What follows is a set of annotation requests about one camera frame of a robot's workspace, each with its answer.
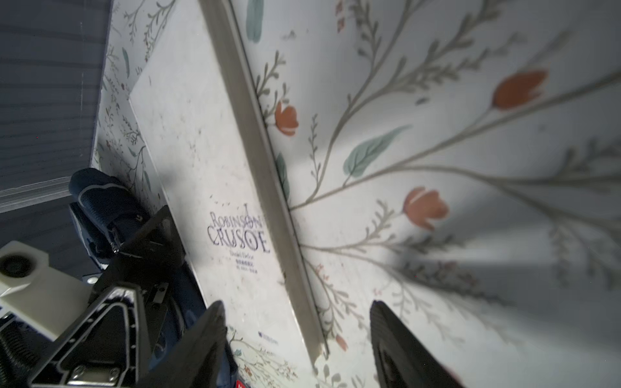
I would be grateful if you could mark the navy blue student backpack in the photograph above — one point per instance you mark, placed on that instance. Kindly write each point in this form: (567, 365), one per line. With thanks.
(106, 215)

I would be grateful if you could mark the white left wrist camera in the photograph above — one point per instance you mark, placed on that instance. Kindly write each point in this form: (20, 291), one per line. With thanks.
(48, 300)

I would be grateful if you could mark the white Robinson Crusoe book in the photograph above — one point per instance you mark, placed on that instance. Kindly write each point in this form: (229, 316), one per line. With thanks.
(200, 119)

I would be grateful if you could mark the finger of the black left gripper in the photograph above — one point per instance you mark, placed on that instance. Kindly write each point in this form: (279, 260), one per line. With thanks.
(153, 255)
(107, 346)

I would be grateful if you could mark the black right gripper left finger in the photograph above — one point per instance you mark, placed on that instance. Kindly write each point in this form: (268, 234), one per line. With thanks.
(197, 359)

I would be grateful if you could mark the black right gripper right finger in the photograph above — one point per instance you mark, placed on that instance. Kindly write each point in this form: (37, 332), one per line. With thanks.
(401, 359)

